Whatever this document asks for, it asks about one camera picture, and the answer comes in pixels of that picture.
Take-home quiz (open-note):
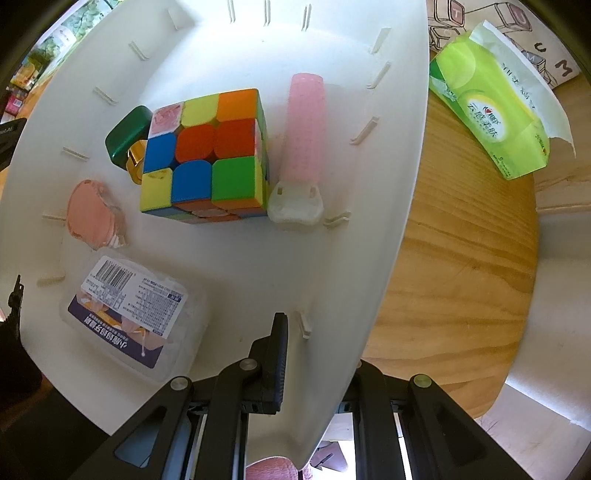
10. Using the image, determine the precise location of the clear cotton swab box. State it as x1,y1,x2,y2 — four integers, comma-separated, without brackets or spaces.
60,248,211,383

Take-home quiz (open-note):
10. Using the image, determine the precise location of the pink powder puff case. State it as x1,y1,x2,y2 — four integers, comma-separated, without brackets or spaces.
66,179,126,250

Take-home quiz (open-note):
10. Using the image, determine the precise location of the pink hair roller clip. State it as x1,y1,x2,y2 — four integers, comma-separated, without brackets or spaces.
267,73,325,227

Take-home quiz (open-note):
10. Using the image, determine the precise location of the multicolour puzzle cube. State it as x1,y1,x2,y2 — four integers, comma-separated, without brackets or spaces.
139,88,270,224

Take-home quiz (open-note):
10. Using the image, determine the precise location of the green gold small bottle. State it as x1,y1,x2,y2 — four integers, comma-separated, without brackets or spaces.
105,105,152,185

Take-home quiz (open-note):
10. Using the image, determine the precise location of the white plastic storage bin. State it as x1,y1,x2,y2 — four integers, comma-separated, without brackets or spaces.
1,1,429,466

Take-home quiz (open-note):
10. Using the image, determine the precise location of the green tissue pack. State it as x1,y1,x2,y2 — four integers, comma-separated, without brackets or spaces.
429,21,574,180

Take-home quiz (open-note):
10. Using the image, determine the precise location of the grape print cardboard sheet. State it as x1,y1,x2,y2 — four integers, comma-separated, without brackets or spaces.
29,0,121,69

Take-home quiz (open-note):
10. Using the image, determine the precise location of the letter print fabric bag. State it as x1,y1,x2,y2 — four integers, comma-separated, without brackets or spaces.
427,0,581,88

